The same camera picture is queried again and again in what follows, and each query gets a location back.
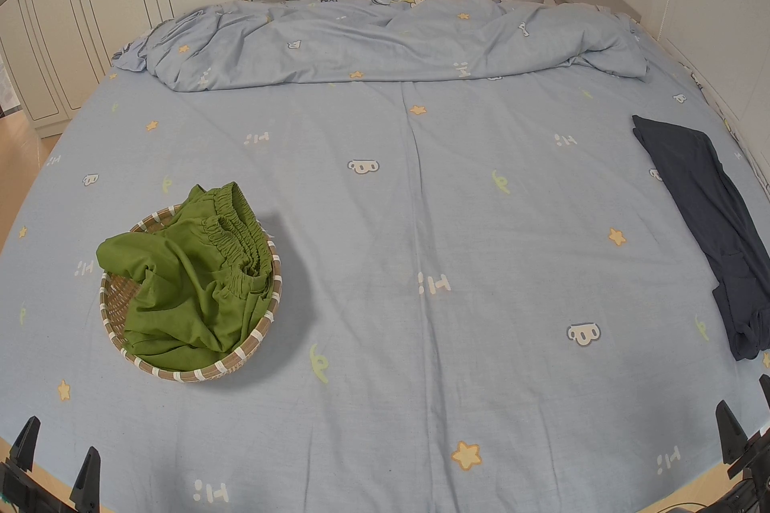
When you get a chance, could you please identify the round woven basket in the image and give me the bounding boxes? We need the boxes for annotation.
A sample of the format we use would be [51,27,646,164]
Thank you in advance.
[98,204,284,384]

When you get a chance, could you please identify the dark blue garment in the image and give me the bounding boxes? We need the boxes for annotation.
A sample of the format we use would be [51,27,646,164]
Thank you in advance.
[632,115,770,361]

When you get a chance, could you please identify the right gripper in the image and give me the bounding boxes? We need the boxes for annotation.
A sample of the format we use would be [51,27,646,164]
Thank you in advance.
[714,375,770,479]

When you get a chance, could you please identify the green shorts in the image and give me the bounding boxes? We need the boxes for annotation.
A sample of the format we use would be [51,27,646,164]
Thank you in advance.
[96,183,273,373]

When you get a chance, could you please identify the pale blue quilt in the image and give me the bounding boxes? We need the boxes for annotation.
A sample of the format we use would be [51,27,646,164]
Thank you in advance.
[110,0,651,93]

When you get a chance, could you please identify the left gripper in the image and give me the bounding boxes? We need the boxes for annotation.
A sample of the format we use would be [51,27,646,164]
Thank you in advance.
[0,416,102,513]

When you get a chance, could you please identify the white wardrobe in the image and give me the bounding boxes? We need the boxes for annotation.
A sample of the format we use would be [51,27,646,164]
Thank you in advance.
[0,0,254,139]

